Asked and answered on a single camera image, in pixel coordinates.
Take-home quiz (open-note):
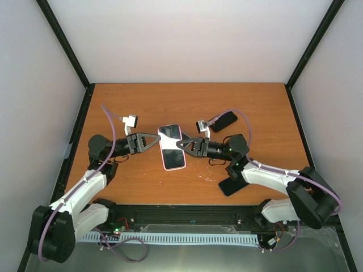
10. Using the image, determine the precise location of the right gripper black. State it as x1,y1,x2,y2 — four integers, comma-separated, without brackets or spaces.
175,137,234,162

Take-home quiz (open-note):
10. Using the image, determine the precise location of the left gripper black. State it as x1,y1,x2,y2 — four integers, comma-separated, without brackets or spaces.
108,132,162,159

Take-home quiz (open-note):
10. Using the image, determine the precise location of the light blue phone case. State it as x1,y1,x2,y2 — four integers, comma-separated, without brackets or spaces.
181,131,190,141

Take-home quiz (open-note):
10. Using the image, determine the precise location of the pink translucent phone case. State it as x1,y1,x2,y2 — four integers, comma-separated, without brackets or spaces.
157,124,187,172

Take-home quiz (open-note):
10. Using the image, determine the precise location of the black phone case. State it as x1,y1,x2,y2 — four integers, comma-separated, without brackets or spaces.
209,111,238,133

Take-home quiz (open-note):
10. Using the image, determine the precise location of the blue-edged black phone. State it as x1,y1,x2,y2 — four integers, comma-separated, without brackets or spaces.
218,178,249,197

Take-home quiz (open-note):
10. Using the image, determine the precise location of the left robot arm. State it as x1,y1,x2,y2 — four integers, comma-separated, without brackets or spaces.
29,133,161,263

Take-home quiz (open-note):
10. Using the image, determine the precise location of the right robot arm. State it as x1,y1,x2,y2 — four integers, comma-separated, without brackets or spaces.
176,134,341,230

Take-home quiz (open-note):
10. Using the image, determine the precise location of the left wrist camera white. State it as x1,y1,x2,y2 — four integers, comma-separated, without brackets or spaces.
121,114,138,136

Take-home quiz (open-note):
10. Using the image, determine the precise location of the black front rail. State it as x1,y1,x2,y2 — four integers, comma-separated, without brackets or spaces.
82,203,338,236

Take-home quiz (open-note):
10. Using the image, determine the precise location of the light blue cable duct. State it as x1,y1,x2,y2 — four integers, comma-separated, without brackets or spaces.
76,231,260,246

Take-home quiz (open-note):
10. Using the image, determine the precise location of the left black frame post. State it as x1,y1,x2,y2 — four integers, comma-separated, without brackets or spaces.
36,0,92,91

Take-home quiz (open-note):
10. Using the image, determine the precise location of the black frame post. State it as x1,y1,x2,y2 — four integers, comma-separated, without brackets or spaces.
285,0,345,91
36,0,92,91

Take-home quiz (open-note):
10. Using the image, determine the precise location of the right black frame post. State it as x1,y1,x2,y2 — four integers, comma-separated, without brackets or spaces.
285,0,345,91

